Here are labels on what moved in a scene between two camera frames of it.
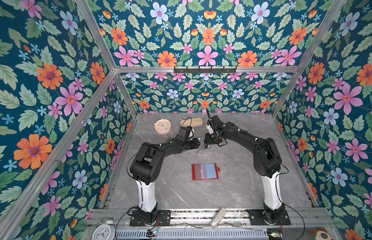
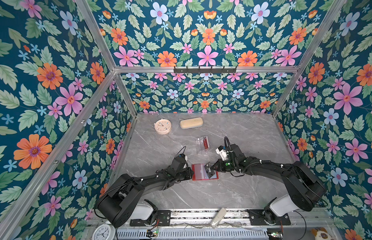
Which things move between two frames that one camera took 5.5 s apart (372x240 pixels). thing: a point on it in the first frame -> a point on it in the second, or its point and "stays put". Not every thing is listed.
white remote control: x=218 y=217 stays put
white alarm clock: x=104 y=231 stays put
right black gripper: x=208 y=141 -> x=219 y=163
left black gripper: x=195 y=144 -> x=190 y=173
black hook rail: x=204 y=70 stays put
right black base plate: x=257 y=217 stays put
